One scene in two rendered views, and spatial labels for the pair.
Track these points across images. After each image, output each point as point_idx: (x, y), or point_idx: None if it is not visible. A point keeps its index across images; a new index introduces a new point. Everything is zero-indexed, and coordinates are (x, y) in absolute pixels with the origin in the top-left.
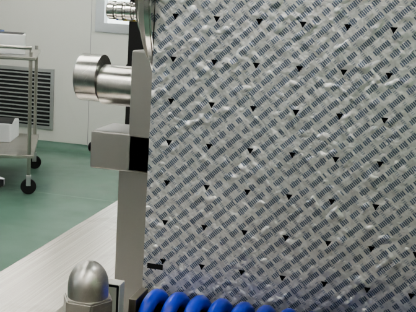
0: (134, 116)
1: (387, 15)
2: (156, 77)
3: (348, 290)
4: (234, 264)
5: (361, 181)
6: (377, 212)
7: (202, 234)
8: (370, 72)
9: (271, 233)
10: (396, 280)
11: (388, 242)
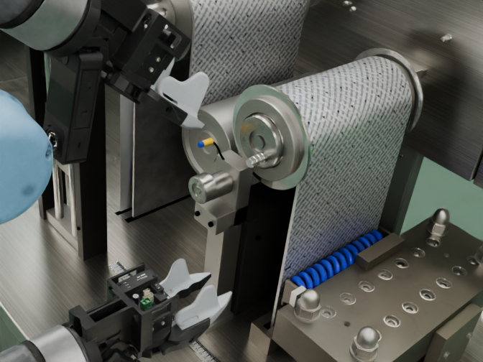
0: (238, 201)
1: (377, 130)
2: (299, 194)
3: (348, 232)
4: (315, 248)
5: (359, 193)
6: (361, 200)
7: (306, 244)
8: (369, 153)
9: (329, 228)
10: (362, 220)
11: (362, 209)
